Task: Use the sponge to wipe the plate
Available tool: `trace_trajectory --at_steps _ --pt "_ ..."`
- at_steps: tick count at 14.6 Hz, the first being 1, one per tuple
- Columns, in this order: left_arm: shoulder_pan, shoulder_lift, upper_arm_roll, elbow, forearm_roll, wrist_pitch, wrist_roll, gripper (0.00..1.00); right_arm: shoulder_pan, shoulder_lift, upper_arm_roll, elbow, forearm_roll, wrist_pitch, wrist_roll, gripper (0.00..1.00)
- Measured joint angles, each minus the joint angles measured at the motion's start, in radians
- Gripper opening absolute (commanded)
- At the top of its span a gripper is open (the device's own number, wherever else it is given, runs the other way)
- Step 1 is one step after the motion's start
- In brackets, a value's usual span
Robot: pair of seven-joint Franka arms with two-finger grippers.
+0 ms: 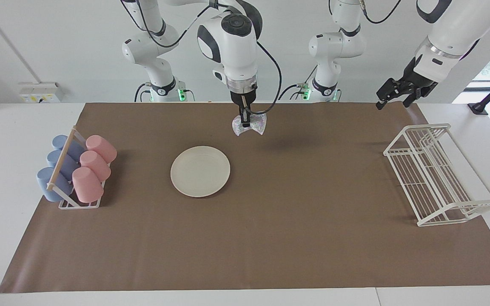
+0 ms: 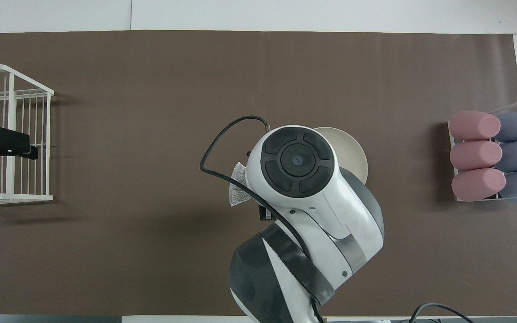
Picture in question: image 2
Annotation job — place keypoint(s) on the clear plastic wrapper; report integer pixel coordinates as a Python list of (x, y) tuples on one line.
[(238, 190)]

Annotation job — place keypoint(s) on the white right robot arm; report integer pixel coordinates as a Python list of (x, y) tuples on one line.
[(321, 215)]

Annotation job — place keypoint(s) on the round cream plate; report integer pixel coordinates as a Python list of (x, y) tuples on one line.
[(352, 152)]

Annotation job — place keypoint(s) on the brown paper table mat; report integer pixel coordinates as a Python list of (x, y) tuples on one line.
[(151, 112)]

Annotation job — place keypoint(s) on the pink plastic cup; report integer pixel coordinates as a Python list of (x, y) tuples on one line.
[(476, 155), (474, 125), (478, 185)]

